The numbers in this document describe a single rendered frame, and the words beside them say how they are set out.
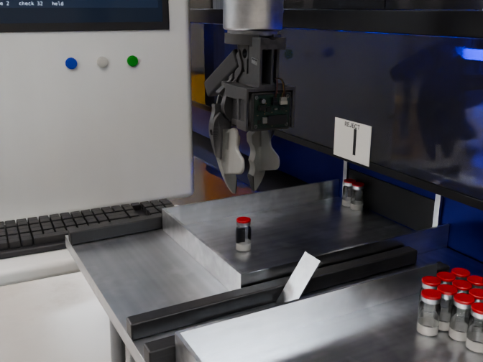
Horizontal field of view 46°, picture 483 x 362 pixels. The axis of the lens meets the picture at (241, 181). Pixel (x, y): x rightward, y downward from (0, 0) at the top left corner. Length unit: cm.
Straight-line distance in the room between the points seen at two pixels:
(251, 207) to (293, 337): 38
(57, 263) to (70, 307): 156
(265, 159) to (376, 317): 26
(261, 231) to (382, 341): 32
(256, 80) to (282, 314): 28
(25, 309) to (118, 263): 183
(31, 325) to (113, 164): 137
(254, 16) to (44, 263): 55
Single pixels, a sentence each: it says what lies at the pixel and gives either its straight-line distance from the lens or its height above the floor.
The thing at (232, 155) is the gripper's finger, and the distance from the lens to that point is 75.
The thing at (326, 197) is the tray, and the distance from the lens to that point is 104.
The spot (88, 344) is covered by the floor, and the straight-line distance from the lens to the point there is 231.
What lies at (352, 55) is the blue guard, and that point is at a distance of 87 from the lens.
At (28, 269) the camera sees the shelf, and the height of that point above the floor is 80.
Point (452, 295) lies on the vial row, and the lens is 65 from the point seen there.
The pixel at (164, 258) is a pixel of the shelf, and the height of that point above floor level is 88.
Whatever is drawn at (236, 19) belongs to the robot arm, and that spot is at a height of 120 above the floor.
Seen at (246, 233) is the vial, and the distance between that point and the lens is 80.
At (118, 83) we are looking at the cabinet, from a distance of 119.
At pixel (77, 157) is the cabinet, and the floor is 92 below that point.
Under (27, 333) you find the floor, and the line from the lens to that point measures 244.
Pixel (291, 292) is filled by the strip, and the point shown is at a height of 90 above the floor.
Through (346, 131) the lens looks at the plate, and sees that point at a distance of 89.
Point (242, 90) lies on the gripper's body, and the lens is 70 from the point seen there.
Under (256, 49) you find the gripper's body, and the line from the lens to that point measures 70.
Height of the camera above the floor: 121
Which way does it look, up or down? 17 degrees down
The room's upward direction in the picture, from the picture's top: straight up
